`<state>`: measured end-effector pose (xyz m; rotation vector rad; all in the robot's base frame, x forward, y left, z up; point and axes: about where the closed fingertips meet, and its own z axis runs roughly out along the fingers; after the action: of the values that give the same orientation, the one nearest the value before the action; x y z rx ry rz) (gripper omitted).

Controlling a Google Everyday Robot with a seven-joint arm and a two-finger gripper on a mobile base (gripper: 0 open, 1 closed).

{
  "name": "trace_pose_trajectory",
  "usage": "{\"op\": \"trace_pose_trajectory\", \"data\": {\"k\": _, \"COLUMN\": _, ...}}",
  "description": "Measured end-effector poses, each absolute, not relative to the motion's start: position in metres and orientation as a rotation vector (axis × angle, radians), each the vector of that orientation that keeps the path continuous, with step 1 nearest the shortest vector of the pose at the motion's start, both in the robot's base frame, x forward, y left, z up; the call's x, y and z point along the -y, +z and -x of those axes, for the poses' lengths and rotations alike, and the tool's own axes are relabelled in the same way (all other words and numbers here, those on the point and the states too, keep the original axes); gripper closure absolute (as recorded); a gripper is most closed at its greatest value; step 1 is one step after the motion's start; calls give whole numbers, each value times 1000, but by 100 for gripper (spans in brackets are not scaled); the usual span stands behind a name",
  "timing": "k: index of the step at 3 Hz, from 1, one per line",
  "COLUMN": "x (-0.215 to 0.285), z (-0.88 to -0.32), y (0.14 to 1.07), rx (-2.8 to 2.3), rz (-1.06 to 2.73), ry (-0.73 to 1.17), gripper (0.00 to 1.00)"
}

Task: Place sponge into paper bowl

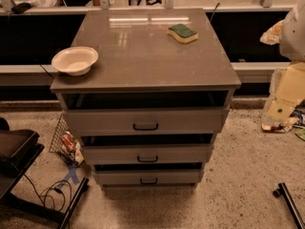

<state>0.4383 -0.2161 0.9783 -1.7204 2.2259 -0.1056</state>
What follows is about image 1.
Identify green and yellow sponge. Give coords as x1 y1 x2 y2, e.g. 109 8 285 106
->
167 24 198 44

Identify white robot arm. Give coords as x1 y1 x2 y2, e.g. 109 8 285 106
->
279 0 305 61

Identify white paper bowl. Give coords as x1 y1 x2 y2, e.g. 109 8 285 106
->
51 47 98 76

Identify grey drawer cabinet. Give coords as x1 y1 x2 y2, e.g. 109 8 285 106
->
50 8 242 190

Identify top grey drawer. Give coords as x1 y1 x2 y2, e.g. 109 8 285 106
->
63 108 229 136

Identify grey drawer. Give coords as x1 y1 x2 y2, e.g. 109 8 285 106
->
92 169 204 186
83 144 214 165
63 108 229 136

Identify middle grey drawer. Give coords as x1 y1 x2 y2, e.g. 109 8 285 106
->
83 144 214 165

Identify bottom grey drawer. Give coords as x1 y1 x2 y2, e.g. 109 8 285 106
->
92 169 204 186

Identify red snack packet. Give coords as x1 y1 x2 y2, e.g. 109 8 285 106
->
61 132 75 152

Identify blue tape cross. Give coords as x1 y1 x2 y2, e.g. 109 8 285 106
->
64 166 79 185

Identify yellow cardboard trash pile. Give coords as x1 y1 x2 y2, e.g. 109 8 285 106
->
261 20 305 133

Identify black cart stand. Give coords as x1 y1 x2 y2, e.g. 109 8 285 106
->
0 117 89 229

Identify black bar with wheel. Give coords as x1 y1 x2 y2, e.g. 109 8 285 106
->
273 183 305 229

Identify wire mesh basket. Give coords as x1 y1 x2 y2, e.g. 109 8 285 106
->
49 115 84 167

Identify black cable on floor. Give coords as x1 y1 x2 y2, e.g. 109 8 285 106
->
22 174 73 213

